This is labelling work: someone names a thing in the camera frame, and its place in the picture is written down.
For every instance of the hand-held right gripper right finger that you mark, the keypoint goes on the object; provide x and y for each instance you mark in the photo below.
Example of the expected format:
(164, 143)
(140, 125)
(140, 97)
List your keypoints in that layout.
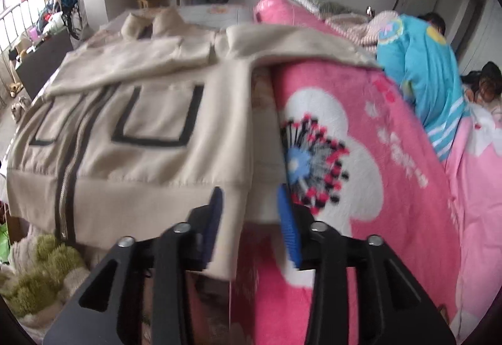
(286, 219)

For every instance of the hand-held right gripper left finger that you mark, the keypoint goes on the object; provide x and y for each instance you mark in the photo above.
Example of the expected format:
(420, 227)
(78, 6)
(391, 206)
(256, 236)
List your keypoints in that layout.
(213, 211)

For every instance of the beige zip jacket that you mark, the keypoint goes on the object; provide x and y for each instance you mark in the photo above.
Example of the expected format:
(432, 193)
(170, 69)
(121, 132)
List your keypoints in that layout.
(149, 172)

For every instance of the pink floral blanket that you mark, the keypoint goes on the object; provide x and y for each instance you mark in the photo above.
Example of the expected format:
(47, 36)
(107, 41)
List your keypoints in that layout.
(392, 231)

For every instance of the green white shaggy plush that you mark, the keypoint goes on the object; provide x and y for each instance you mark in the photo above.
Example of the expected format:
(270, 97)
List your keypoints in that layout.
(43, 274)

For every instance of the light pink quilt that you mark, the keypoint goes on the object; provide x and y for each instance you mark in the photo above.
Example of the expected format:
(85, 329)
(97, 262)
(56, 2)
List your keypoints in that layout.
(478, 211)

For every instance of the floral plaid bed sheet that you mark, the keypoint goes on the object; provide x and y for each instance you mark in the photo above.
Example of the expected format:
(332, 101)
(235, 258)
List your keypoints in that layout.
(219, 13)

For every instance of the pink white knit cloth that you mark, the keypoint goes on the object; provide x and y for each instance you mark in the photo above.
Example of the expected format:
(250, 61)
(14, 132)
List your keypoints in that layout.
(364, 33)

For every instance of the lace trimmed pillow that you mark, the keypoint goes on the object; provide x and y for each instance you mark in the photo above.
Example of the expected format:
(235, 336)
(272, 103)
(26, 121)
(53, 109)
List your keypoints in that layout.
(333, 8)

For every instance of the white shoe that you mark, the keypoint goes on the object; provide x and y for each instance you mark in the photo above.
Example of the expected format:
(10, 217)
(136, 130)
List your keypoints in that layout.
(25, 102)
(17, 111)

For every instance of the tan slippers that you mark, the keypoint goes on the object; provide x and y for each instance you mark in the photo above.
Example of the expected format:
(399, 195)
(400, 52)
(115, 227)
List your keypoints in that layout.
(16, 89)

